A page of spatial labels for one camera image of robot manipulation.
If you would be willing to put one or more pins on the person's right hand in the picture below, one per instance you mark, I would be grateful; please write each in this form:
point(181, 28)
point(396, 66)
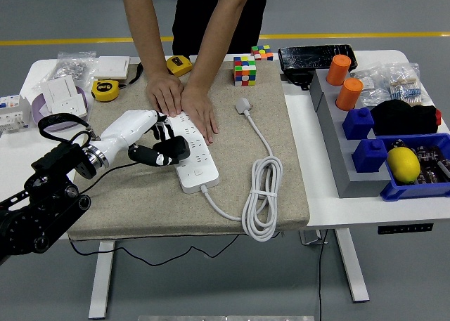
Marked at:
point(165, 94)

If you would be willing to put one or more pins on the person's left hand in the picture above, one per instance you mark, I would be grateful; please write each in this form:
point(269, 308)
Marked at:
point(200, 110)

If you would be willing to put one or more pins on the white and black robot left hand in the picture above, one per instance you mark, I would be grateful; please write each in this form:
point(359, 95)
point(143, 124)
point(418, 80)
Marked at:
point(130, 129)

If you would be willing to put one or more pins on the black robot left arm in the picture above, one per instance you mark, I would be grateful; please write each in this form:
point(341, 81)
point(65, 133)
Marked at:
point(52, 180)

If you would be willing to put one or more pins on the large colourful puzzle cube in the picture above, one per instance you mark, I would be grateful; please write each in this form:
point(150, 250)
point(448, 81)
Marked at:
point(244, 71)

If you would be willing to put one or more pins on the white socket panel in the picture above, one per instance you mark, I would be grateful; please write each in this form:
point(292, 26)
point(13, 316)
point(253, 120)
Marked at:
point(72, 106)

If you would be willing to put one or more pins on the grey-brown mat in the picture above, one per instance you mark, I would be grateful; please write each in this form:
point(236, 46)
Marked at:
point(158, 201)

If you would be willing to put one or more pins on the small colourful puzzle cube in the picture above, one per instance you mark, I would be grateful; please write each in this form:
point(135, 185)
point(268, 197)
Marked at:
point(262, 53)

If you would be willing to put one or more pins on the plastic bag of screws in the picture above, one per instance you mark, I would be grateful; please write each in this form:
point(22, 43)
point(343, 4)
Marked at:
point(70, 68)

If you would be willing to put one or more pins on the person's body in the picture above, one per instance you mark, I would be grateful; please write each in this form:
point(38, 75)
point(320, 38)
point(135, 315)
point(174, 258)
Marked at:
point(211, 15)

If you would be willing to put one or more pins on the purple bowl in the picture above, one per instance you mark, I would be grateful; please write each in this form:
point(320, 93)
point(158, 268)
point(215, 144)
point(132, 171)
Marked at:
point(37, 106)

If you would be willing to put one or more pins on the white circuit breaker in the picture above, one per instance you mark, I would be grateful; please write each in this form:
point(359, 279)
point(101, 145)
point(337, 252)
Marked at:
point(12, 114)

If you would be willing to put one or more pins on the grey stepped block holder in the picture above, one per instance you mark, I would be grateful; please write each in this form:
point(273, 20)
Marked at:
point(337, 152)

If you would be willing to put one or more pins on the orange cylinder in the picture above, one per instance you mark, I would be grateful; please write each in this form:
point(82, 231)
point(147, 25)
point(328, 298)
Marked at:
point(349, 94)
point(338, 71)

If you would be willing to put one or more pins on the white table leg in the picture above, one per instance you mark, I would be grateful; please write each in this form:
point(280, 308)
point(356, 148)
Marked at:
point(101, 279)
point(351, 265)

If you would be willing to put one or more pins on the blue block with knob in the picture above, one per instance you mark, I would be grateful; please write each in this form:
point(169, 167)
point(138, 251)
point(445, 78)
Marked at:
point(370, 156)
point(358, 124)

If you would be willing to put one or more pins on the clear plastic bag of parts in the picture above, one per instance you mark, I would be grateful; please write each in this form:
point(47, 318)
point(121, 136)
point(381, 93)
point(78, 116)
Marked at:
point(367, 85)

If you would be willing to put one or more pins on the black cloth bundle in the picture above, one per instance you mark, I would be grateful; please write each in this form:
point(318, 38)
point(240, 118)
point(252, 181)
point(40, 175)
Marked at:
point(404, 118)

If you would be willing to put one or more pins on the plastic bag of resistors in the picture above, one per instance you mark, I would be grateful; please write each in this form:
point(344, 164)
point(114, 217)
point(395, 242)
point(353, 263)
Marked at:
point(404, 85)

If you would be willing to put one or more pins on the yellow lemon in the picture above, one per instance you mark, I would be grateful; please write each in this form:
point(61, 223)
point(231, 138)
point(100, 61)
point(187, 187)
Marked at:
point(403, 165)

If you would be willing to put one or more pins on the blue plastic bin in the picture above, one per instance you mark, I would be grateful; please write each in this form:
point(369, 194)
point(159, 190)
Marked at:
point(415, 191)

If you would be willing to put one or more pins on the dark capacitors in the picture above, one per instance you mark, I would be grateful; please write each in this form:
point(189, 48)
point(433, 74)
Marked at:
point(429, 156)

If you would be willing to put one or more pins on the black table control panel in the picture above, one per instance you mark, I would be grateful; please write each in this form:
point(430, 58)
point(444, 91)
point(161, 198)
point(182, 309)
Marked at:
point(405, 228)

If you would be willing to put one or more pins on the white wall switch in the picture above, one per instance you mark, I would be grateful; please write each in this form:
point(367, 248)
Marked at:
point(112, 67)

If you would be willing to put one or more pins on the white blank switch panel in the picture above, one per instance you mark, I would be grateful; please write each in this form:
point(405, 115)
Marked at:
point(58, 89)

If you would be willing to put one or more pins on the metal bracket under table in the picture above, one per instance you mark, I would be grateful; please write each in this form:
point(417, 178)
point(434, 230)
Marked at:
point(311, 237)

